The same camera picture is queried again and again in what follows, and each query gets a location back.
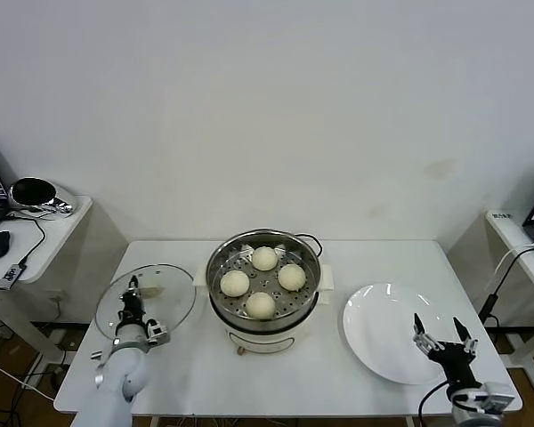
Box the black cable with adapter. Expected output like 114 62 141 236
478 246 534 328

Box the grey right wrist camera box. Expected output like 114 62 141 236
482 382 515 413

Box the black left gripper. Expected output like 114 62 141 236
118 275 146 328

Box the stainless steel steamer basket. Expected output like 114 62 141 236
194 229 337 333

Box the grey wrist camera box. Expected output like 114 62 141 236
482 382 515 413
145 322 169 346

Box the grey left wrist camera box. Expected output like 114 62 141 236
145 322 169 346

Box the black pot power cord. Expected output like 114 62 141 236
293 231 325 260

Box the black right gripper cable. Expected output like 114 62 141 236
417 380 450 427

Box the white charging cable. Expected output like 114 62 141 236
493 242 534 279

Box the round glass pot lid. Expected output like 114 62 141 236
94 263 197 342

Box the white side table with label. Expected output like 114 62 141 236
444 208 534 392

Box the black thin desk cable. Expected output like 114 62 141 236
4 212 48 268

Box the cream electric cooking pot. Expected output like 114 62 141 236
209 284 333 357

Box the grey usb adapter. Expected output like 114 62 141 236
0 262 30 293

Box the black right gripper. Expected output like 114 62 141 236
412 313 482 388

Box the white floor cable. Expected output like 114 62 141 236
0 358 57 404

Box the white steamed baozi bun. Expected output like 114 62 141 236
220 270 251 298
277 263 307 293
246 292 277 321
251 246 279 272

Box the white round plate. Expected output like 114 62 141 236
342 283 456 386

